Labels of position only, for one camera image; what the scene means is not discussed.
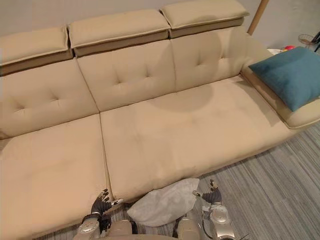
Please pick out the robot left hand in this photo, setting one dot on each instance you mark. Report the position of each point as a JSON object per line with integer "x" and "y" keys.
{"x": 100, "y": 206}

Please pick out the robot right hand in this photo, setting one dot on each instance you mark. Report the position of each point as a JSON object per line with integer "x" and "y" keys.
{"x": 212, "y": 196}

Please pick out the white cushion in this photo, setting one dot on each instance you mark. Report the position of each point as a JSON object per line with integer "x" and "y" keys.
{"x": 162, "y": 205}

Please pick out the robot silver left leg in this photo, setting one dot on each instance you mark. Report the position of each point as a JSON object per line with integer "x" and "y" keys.
{"x": 122, "y": 227}

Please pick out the beige fabric sofa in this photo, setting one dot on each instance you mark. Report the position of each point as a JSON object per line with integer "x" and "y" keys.
{"x": 150, "y": 125}

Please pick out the teal cushion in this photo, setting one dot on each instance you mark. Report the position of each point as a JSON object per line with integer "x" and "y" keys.
{"x": 287, "y": 75}

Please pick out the beige sofa headrest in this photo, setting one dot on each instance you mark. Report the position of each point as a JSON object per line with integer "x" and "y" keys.
{"x": 30, "y": 47}
{"x": 117, "y": 30}
{"x": 200, "y": 15}

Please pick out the wooden pole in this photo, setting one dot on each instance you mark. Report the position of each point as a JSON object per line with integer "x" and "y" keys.
{"x": 256, "y": 15}

